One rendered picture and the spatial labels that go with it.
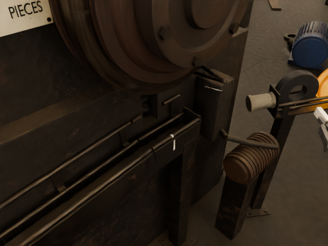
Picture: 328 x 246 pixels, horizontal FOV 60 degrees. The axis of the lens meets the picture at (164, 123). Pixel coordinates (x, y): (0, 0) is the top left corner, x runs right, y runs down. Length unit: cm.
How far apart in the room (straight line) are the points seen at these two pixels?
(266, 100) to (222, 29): 48
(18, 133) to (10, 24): 22
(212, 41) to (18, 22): 37
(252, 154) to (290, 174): 76
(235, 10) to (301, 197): 125
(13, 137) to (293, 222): 133
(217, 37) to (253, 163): 55
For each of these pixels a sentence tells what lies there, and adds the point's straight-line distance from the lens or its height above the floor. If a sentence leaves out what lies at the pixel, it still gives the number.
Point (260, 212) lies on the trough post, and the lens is 158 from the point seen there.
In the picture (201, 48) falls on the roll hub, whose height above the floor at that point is 101.
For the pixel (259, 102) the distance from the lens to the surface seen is 106.
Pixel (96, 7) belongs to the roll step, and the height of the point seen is 112.
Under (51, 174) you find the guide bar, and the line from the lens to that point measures 74.
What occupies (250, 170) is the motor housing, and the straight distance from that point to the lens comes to 105.
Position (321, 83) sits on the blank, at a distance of 115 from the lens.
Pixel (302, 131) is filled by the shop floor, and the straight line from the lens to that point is 213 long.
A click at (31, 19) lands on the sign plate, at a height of 108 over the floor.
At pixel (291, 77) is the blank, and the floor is 77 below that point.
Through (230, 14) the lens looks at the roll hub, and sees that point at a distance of 66.
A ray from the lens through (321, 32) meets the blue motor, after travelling 283.
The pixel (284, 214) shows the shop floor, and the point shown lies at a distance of 162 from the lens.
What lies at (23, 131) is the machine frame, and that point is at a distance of 67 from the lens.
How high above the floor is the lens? 127
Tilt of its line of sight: 40 degrees down
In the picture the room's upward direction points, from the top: straight up
